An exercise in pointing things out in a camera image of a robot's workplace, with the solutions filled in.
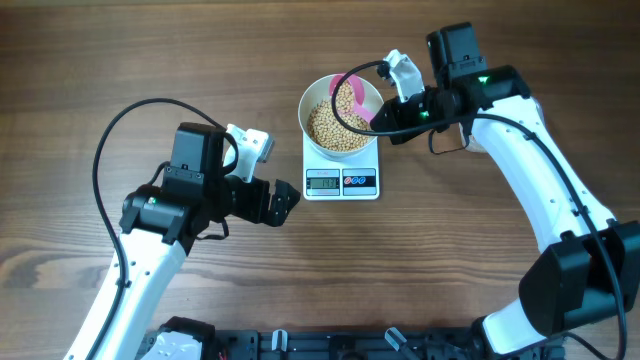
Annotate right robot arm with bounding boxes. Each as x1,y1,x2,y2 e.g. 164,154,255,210
371,23,639,359

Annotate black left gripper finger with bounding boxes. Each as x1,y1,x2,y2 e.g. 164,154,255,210
272,179,301,208
264,202,289,227

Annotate white bowl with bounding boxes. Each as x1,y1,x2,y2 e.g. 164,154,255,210
298,74,383,156

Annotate clear plastic container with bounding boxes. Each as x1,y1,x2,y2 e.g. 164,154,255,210
458,97,546,153

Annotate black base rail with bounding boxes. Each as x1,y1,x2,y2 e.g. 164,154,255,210
144,327,566,360

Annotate white digital kitchen scale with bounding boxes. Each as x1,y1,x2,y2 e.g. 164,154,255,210
303,135,381,201

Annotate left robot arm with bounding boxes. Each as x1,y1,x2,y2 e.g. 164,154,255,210
66,123,300,359

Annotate soybeans in bowl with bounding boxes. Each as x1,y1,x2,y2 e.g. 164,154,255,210
307,83,371,152

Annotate pink measuring scoop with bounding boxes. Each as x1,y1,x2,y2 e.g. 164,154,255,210
329,73,374,123

